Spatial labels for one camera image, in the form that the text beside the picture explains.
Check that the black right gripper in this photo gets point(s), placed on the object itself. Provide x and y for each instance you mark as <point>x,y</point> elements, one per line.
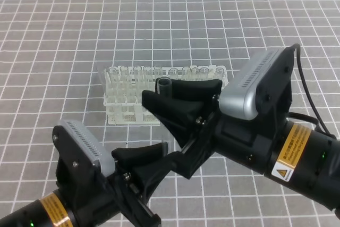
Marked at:
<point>193,117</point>

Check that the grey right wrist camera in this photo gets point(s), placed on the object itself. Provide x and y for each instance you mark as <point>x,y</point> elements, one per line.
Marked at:
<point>238,98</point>

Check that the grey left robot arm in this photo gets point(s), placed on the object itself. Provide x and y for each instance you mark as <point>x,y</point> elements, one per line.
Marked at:
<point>48,211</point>

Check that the white test tube rack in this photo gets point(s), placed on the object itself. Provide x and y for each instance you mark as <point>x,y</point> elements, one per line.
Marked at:
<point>123,100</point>

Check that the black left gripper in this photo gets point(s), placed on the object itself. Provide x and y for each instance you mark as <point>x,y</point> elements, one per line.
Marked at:
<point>93,198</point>

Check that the leaning clear test tube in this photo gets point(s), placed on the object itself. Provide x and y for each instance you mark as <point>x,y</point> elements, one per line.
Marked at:
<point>103,77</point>

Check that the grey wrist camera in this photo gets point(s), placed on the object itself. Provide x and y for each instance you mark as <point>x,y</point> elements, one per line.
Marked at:
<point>238,98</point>
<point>73,140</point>

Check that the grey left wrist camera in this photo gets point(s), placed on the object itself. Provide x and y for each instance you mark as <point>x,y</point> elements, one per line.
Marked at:
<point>73,140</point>

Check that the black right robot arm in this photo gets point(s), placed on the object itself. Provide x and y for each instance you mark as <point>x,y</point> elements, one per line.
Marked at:
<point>307,162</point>

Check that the clear glass test tube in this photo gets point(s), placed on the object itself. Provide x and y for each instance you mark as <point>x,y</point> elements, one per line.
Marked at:
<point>164,87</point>

